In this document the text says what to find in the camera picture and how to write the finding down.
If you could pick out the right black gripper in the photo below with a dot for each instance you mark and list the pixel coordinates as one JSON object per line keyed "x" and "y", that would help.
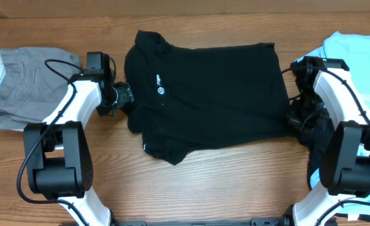
{"x": 326, "y": 110}

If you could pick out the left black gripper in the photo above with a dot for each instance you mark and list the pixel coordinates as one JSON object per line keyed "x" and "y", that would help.
{"x": 125, "y": 95}

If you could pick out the black polo shirt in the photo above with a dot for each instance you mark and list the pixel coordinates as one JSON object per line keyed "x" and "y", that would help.
{"x": 207, "y": 98}

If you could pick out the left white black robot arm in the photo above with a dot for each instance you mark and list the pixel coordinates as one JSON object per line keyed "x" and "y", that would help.
{"x": 57, "y": 157}

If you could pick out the black garment under blue shirt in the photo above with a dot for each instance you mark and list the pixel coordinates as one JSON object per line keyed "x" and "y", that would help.
{"x": 316, "y": 147}

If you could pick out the light blue printed t-shirt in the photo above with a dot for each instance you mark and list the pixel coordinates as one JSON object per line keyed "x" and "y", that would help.
{"x": 355, "y": 51}

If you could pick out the folded grey shirt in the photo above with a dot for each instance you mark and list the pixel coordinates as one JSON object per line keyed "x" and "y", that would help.
{"x": 30, "y": 92}

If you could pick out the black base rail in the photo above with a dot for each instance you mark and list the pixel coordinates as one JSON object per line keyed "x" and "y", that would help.
{"x": 253, "y": 222}

